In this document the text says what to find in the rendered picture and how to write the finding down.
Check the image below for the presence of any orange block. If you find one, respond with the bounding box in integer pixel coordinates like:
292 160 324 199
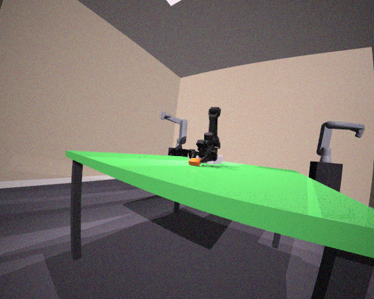
189 158 201 166

